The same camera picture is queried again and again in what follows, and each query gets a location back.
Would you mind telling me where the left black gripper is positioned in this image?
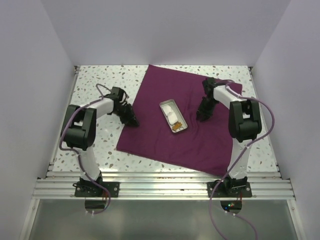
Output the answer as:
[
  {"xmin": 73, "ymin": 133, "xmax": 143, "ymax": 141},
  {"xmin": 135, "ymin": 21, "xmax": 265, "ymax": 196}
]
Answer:
[{"xmin": 112, "ymin": 103, "xmax": 139, "ymax": 128}]

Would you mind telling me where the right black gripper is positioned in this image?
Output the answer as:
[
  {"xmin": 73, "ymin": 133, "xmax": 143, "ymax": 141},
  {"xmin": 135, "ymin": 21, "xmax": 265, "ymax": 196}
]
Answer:
[{"xmin": 196, "ymin": 97, "xmax": 217, "ymax": 122}]

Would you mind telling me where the orange bandage strip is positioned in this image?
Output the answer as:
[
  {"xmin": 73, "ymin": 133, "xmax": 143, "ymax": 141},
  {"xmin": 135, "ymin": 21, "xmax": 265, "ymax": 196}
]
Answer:
[{"xmin": 172, "ymin": 121, "xmax": 183, "ymax": 132}]

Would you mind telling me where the purple cloth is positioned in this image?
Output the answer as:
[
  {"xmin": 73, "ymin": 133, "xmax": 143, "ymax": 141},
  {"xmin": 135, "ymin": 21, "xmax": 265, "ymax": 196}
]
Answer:
[{"xmin": 116, "ymin": 65, "xmax": 233, "ymax": 176}]

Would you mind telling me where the metal instrument tray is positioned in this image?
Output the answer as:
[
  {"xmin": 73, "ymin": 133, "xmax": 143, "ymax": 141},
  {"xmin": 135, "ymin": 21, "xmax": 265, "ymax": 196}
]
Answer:
[{"xmin": 159, "ymin": 99, "xmax": 188, "ymax": 134}]

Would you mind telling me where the white gauze pad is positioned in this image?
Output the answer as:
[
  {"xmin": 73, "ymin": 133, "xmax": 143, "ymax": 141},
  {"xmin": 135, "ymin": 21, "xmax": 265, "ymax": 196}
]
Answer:
[
  {"xmin": 162, "ymin": 105, "xmax": 174, "ymax": 116},
  {"xmin": 167, "ymin": 112, "xmax": 179, "ymax": 125}
]

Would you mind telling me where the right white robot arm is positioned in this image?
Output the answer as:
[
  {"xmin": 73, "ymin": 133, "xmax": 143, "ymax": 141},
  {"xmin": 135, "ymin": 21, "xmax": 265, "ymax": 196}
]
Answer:
[{"xmin": 196, "ymin": 78, "xmax": 262, "ymax": 197}]

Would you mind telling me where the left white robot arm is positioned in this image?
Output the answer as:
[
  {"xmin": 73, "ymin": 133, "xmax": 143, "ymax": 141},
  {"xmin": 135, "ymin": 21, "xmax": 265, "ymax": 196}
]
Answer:
[{"xmin": 59, "ymin": 93, "xmax": 140, "ymax": 197}]

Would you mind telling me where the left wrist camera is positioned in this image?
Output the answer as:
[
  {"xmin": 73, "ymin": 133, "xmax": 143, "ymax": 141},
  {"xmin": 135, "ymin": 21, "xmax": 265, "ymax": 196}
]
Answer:
[{"xmin": 109, "ymin": 86, "xmax": 129, "ymax": 102}]

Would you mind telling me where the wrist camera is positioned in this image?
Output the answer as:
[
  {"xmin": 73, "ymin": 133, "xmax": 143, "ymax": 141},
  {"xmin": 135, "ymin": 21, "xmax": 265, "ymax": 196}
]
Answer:
[
  {"xmin": 202, "ymin": 77, "xmax": 216, "ymax": 96},
  {"xmin": 109, "ymin": 86, "xmax": 129, "ymax": 102}
]

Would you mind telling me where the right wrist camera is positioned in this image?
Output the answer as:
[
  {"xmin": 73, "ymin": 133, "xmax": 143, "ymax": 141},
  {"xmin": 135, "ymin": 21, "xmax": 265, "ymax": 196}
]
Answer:
[{"xmin": 202, "ymin": 77, "xmax": 216, "ymax": 96}]

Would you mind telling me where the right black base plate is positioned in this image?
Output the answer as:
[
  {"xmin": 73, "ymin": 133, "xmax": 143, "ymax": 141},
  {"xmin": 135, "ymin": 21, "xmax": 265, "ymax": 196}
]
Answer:
[{"xmin": 212, "ymin": 179, "xmax": 253, "ymax": 198}]

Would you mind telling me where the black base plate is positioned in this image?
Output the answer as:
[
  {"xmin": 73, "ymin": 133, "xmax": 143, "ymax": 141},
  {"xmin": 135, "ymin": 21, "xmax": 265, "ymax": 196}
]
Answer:
[
  {"xmin": 212, "ymin": 179, "xmax": 253, "ymax": 198},
  {"xmin": 72, "ymin": 181, "xmax": 120, "ymax": 198}
]

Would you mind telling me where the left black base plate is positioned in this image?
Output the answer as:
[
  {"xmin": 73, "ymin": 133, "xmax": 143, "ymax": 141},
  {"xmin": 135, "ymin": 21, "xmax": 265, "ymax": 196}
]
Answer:
[{"xmin": 72, "ymin": 181, "xmax": 120, "ymax": 198}]

